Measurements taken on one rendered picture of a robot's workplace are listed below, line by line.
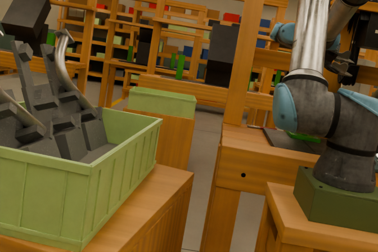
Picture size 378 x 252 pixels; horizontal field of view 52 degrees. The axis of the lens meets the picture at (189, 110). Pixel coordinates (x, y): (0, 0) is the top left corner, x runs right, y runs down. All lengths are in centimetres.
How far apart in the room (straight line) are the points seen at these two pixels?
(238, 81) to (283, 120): 97
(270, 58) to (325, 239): 124
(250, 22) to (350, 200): 115
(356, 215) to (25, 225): 72
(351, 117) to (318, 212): 24
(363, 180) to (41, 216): 72
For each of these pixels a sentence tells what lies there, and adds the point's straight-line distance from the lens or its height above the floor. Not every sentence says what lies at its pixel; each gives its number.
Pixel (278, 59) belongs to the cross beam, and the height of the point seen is 124.
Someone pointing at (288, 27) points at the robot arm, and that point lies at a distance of 150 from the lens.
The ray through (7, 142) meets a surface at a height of 93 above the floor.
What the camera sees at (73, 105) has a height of 96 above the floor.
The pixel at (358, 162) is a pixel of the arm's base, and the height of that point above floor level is 100.
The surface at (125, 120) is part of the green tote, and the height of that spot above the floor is 93.
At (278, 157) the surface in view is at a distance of 136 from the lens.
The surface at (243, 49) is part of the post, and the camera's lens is 191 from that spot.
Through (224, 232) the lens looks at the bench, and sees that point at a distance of 144.
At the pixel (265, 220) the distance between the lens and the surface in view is 117.
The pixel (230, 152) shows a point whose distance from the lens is 134.
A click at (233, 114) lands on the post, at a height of 93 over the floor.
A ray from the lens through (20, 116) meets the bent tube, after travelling 95.
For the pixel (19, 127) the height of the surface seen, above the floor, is 95.
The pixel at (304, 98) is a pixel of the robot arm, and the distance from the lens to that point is 96.
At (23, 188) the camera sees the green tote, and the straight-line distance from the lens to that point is 79.
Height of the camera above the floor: 118
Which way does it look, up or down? 8 degrees down
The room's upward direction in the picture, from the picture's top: 10 degrees clockwise
